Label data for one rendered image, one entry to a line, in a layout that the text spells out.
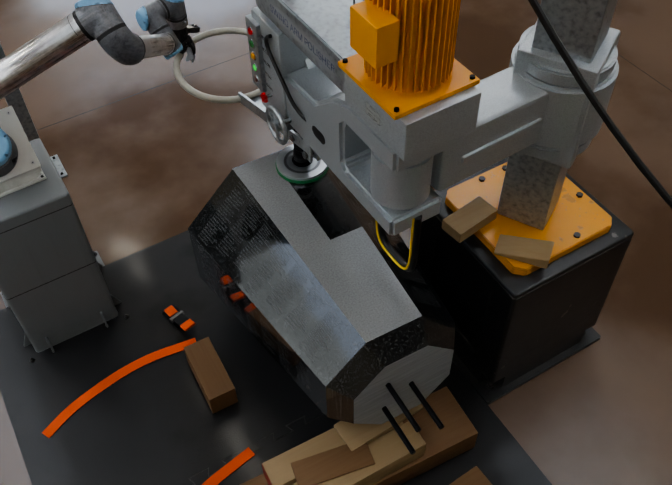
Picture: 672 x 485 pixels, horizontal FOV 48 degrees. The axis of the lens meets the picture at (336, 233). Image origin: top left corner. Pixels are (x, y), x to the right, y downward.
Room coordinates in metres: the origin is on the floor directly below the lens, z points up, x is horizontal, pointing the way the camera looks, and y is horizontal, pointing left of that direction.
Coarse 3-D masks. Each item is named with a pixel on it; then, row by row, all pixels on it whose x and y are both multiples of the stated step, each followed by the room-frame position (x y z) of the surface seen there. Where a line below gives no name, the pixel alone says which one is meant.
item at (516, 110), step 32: (512, 64) 2.03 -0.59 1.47; (512, 96) 1.87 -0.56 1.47; (544, 96) 1.88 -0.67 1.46; (576, 96) 1.87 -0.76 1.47; (608, 96) 1.93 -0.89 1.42; (480, 128) 1.74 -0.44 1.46; (512, 128) 1.81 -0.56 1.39; (544, 128) 1.88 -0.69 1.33; (448, 160) 1.68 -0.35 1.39; (480, 160) 1.75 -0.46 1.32
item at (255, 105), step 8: (240, 96) 2.59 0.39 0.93; (248, 104) 2.52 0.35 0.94; (256, 104) 2.47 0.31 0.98; (256, 112) 2.46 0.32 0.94; (264, 112) 2.39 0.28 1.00; (264, 120) 2.40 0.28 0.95; (288, 136) 2.22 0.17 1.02; (296, 136) 2.16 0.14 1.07; (296, 144) 2.16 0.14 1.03; (304, 152) 2.04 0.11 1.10
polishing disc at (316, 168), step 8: (280, 152) 2.31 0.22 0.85; (288, 152) 2.31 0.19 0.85; (280, 160) 2.26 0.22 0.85; (288, 160) 2.26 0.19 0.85; (320, 160) 2.26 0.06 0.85; (280, 168) 2.22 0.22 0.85; (288, 168) 2.22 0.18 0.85; (296, 168) 2.22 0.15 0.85; (304, 168) 2.21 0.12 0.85; (312, 168) 2.21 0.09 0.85; (320, 168) 2.21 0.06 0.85; (288, 176) 2.17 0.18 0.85; (296, 176) 2.17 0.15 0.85; (304, 176) 2.17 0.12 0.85; (312, 176) 2.17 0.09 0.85
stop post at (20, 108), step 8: (0, 48) 3.10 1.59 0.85; (0, 56) 3.09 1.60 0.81; (8, 96) 3.07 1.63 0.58; (16, 96) 3.09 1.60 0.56; (8, 104) 3.07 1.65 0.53; (16, 104) 3.08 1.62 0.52; (24, 104) 3.10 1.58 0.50; (16, 112) 3.07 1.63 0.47; (24, 112) 3.09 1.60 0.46; (24, 120) 3.08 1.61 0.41; (24, 128) 3.08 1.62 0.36; (32, 128) 3.10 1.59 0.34; (32, 136) 3.09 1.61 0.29; (56, 160) 3.20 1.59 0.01; (56, 168) 3.14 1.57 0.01; (64, 176) 3.07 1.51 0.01
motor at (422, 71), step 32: (384, 0) 1.60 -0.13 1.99; (416, 0) 1.60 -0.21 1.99; (448, 0) 1.60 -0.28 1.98; (352, 32) 1.62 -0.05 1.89; (384, 32) 1.54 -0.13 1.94; (416, 32) 1.60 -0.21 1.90; (448, 32) 1.62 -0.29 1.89; (352, 64) 1.73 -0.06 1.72; (384, 64) 1.54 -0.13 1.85; (416, 64) 1.58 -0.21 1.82; (448, 64) 1.63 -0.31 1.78; (384, 96) 1.58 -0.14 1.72; (416, 96) 1.58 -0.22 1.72; (448, 96) 1.59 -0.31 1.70
